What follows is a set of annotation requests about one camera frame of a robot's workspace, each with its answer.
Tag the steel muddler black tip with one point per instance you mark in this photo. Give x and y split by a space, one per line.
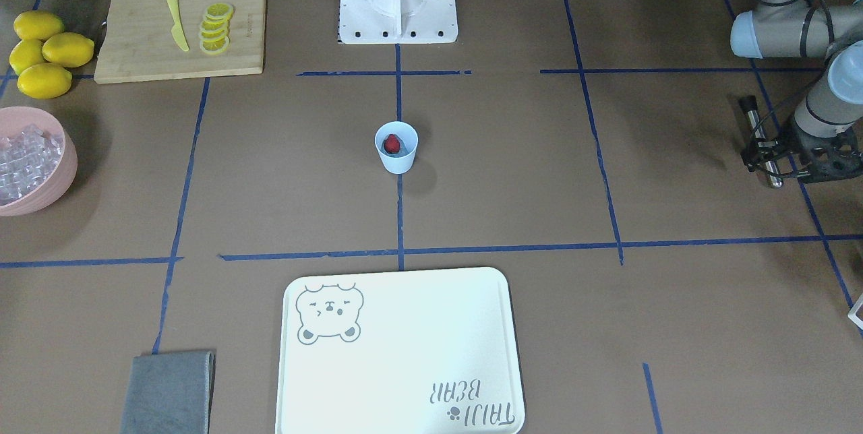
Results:
749 107

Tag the pink bowl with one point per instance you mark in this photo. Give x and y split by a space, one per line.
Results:
13 120

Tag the white bear serving tray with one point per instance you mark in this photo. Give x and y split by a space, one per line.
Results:
428 351

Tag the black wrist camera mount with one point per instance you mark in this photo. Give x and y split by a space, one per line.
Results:
830 159

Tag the light blue plastic cup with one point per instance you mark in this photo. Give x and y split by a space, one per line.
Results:
403 162

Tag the white wire cup rack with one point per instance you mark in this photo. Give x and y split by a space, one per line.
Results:
855 313

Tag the lemon slices row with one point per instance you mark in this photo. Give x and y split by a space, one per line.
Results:
213 31

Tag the clear ice cubes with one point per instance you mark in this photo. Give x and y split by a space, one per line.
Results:
28 159

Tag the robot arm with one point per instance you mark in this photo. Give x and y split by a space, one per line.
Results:
820 130

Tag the grey folded cloth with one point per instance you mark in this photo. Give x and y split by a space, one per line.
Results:
169 393

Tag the bamboo cutting board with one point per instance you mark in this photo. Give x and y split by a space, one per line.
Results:
152 40

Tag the red strawberry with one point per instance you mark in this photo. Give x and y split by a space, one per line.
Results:
392 145

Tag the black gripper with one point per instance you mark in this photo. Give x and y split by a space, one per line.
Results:
808 148

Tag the yellow lemon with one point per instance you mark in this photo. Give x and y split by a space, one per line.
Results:
37 25
45 81
26 54
68 49

